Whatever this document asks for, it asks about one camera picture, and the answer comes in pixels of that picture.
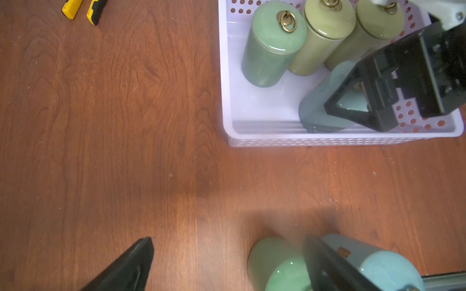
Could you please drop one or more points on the yellow-green canister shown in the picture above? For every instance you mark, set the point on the yellow-green canister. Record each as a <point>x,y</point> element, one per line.
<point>377,23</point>
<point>328,24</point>

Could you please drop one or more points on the yellow-green canister back middle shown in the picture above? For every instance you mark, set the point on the yellow-green canister back middle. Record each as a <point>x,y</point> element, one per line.
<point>328,24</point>

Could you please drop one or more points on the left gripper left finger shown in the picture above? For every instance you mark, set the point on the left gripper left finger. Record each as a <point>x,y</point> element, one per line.
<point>129,272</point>

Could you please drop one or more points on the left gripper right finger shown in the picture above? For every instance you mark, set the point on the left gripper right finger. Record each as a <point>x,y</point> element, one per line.
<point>328,271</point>

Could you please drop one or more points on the dark green canister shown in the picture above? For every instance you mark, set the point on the dark green canister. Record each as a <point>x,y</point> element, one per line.
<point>275,265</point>
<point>278,31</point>

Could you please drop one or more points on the aluminium front rail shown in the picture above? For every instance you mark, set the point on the aluminium front rail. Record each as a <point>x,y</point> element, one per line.
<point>445,282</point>

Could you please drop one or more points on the yellow-green canister back right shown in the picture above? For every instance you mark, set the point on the yellow-green canister back right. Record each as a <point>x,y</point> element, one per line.
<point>377,23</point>

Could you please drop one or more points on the blue-grey canister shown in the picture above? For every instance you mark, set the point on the blue-grey canister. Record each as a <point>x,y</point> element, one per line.
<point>312,113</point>
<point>387,270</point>

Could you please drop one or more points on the lilac perforated plastic basket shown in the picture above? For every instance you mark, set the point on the lilac perforated plastic basket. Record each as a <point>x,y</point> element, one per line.
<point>267,117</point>

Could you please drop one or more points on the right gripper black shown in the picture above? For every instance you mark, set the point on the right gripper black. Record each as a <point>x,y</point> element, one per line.
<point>431,69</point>

